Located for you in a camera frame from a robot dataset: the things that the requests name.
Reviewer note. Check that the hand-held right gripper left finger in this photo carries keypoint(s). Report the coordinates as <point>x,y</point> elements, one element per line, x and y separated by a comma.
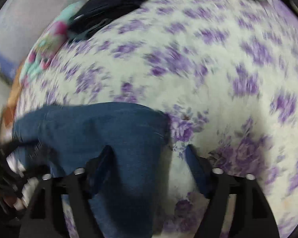
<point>101,169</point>

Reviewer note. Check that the orange cloth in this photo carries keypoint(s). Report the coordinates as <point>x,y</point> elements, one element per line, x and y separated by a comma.
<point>15,94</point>

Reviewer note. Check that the black folded pants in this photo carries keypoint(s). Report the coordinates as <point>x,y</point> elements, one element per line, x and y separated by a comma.
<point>114,2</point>

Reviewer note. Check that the teal pink floral folded blanket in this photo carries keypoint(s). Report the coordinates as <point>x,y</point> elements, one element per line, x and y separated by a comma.
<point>52,39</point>

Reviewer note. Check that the blue denim jeans pants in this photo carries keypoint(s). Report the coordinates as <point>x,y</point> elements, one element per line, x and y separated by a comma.
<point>109,131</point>

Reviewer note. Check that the purple floral bedspread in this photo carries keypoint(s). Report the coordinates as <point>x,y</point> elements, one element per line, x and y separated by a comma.
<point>213,79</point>

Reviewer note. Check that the white lace cloth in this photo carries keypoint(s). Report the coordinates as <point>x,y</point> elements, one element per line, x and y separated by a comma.
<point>39,7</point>

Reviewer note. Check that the dark green garment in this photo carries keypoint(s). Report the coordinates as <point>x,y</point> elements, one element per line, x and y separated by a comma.
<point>92,28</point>

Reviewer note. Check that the blue printed cloth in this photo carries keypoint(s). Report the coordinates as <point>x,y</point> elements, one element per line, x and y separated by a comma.
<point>2,59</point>

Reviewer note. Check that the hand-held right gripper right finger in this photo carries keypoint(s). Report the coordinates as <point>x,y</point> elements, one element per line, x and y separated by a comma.
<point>195,168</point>

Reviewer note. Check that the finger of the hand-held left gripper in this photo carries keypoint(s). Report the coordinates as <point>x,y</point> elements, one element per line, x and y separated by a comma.
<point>22,146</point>
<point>37,171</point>

